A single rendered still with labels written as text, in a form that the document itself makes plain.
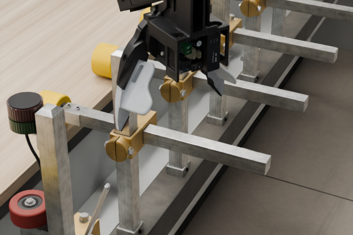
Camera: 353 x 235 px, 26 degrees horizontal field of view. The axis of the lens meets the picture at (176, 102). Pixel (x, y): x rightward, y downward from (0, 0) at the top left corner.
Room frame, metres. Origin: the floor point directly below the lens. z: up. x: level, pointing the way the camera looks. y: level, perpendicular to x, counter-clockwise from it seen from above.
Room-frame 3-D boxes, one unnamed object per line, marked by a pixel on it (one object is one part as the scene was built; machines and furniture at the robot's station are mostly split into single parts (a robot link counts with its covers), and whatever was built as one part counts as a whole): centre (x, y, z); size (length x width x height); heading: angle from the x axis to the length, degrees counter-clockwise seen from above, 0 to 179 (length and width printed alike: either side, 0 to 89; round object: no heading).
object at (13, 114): (1.08, 0.25, 1.15); 0.06 x 0.06 x 0.02
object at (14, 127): (1.08, 0.25, 1.13); 0.06 x 0.06 x 0.02
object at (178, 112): (1.51, 0.00, 0.91); 0.04 x 0.04 x 0.48; 65
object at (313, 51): (1.76, -0.16, 0.95); 0.50 x 0.04 x 0.04; 65
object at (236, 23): (1.76, -0.12, 0.95); 0.14 x 0.06 x 0.05; 155
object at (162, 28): (0.78, -0.01, 1.46); 0.09 x 0.08 x 0.12; 33
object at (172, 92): (1.53, -0.01, 0.95); 0.14 x 0.06 x 0.05; 155
